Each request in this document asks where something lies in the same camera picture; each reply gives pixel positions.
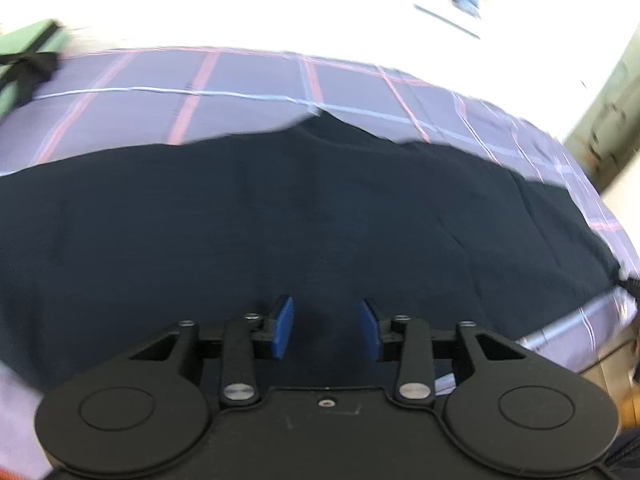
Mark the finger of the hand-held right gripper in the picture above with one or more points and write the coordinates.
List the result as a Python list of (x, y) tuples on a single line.
[(633, 286)]

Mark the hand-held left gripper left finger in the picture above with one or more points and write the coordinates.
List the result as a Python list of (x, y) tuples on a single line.
[(283, 330)]

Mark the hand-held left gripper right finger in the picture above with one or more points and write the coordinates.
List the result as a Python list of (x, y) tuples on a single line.
[(371, 332)]

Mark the dark navy pants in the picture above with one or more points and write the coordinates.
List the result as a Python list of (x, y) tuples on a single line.
[(300, 210)]

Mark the purple plaid bed sheet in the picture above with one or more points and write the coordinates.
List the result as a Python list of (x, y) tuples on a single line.
[(125, 105)]

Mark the cartoon printed wall panel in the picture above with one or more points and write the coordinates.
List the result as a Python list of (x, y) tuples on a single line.
[(610, 120)]

